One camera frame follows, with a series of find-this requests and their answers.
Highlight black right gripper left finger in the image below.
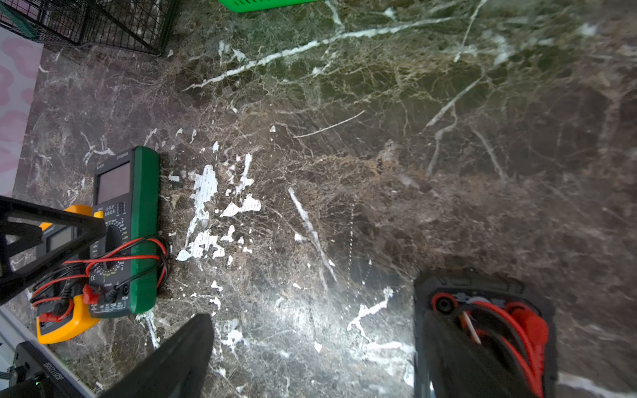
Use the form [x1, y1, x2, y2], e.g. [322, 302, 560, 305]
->
[101, 313, 214, 398]

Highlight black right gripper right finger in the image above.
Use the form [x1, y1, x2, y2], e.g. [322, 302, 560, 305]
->
[420, 311, 534, 397]

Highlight black multimeter red leads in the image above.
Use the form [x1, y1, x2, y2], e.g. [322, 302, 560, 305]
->
[413, 270, 557, 397]

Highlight dark green multimeter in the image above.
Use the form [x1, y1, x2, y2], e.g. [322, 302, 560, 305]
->
[85, 146, 169, 319]

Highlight yellow multimeter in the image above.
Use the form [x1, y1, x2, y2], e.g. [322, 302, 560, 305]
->
[31, 205, 100, 345]

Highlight green plastic basket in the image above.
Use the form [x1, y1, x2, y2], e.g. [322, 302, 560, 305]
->
[219, 0, 315, 13]

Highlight black wire mesh rack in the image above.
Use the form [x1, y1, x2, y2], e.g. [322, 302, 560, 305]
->
[1, 0, 180, 56]

